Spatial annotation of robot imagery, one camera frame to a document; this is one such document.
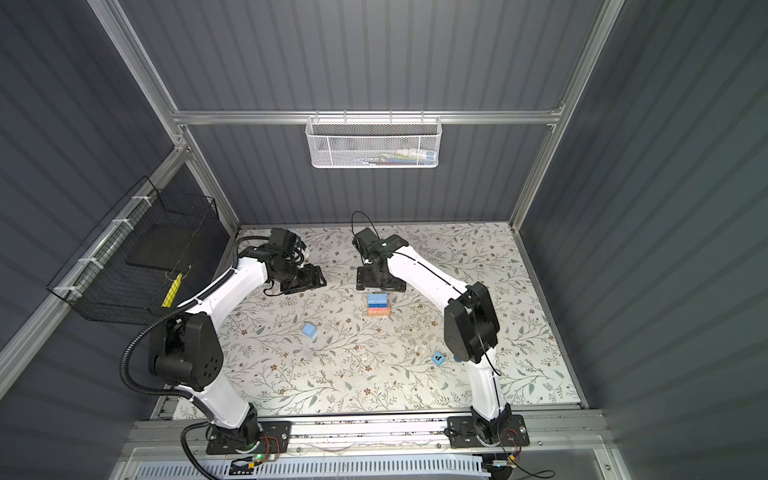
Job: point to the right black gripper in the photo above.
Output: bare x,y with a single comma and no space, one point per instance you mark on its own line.
364,280

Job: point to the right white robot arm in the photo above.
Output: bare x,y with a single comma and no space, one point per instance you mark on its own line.
470,322

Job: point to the light blue rectangular block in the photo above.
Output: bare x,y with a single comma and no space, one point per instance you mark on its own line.
378,300

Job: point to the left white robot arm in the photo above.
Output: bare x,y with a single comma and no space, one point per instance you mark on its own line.
185,350

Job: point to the black wire basket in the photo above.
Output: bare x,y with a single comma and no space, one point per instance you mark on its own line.
99,286

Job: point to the teal letter cube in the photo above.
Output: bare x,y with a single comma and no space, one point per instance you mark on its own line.
438,359

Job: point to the black pad in basket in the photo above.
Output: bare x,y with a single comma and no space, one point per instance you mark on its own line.
167,248

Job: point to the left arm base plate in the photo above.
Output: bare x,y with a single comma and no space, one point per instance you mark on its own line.
271,437

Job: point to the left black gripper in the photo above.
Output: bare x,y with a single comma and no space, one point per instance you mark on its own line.
311,279

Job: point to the light blue cube block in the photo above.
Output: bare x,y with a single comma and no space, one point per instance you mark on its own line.
310,330

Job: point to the markers in white basket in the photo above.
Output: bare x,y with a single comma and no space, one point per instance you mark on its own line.
401,157

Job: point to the yellow marker pen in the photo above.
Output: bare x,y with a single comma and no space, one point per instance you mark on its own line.
172,292

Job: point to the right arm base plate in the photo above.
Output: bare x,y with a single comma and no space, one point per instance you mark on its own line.
469,432

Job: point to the white wire basket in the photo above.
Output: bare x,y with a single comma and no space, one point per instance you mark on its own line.
336,145

